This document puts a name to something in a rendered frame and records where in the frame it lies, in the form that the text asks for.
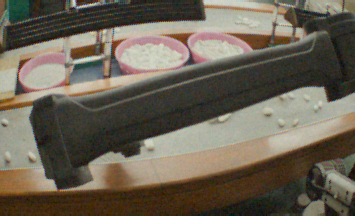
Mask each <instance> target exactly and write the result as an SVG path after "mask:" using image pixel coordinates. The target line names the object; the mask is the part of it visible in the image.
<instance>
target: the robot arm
mask: <svg viewBox="0 0 355 216"><path fill-rule="evenodd" d="M303 28H304V31H305V33H306V37H304V38H303V40H302V39H301V40H299V41H297V42H296V43H295V42H294V43H290V44H287V45H285V44H284V45H283V46H282V45H281V46H276V47H272V48H267V49H265V48H264V49H262V50H260V49H259V50H257V51H255V50H254V51H252V52H247V53H241V54H238V55H237V54H236V55H233V56H227V57H224V58H218V59H215V60H212V61H206V62H202V63H200V64H196V65H189V66H186V67H183V68H180V69H176V70H173V71H170V72H167V73H164V74H160V75H157V76H153V77H150V78H147V79H144V80H140V81H137V82H134V83H131V84H128V85H125V86H121V87H119V88H115V89H112V90H109V91H105V92H101V93H96V94H91V95H85V96H77V97H69V96H68V95H66V94H61V93H58V94H56V93H52V94H47V95H46V96H41V97H39V98H38V99H36V100H34V101H33V108H32V111H31V113H30V116H29V120H30V123H31V127H32V129H33V134H34V137H35V142H36V145H37V149H38V153H39V155H40V159H41V163H42V165H43V168H44V171H45V173H44V174H45V177H46V179H50V180H51V179H53V180H54V182H55V185H56V188H57V190H58V191H60V190H64V189H65V190H66V189H71V188H76V187H78V186H82V185H85V184H86V183H88V182H91V181H93V180H94V179H93V177H92V174H91V171H90V169H89V166H88V164H89V163H90V162H91V161H92V162H93V160H96V159H97V158H98V157H101V156H103V155H106V154H107V153H110V152H113V153H114V154H117V153H120V152H121V154H122V155H124V158H128V157H130V156H131V157H134V156H136V155H139V154H141V148H140V147H141V146H145V144H144V140H148V139H150V138H156V137H159V136H163V135H165V134H168V133H171V132H175V131H178V130H181V129H184V128H187V127H190V126H193V125H196V124H199V123H202V122H206V121H209V120H211V119H214V118H217V117H222V116H226V115H229V114H232V113H235V112H237V111H240V110H242V109H245V108H248V107H250V106H253V105H255V104H260V103H262V102H265V101H267V100H270V99H274V98H276V97H279V96H281V95H284V94H286V93H289V92H293V91H294V90H298V89H301V88H308V87H317V88H320V87H324V90H325V94H326V98H327V103H329V102H335V101H337V100H341V99H342V98H345V97H346V96H349V95H350V94H353V93H355V15H354V13H353V12H350V11H349V12H348V11H347V12H342V13H336V14H333V15H330V16H327V17H323V18H322V17H321V18H314V19H311V20H309V21H308V22H305V24H304V25H303Z"/></svg>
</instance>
